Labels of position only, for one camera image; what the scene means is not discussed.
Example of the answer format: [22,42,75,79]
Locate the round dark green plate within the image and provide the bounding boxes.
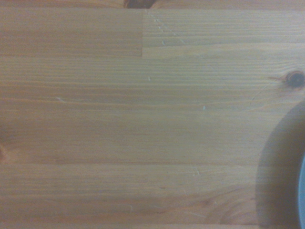
[297,154,305,229]

